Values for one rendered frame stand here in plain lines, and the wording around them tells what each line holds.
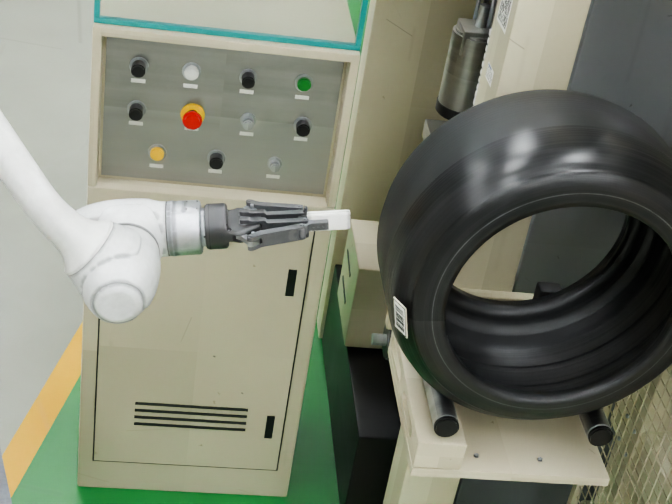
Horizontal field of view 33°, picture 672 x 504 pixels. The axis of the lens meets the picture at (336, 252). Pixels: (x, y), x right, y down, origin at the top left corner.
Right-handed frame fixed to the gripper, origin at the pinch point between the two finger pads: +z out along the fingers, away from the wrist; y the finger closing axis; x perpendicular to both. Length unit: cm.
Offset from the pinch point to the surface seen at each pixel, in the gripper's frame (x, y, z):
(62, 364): 112, 112, -72
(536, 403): 31.5, -12.1, 34.4
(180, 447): 102, 61, -35
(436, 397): 34.0, -5.9, 18.1
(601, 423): 38, -11, 47
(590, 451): 50, -5, 48
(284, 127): 15, 66, -5
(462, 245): -1.3, -11.9, 20.0
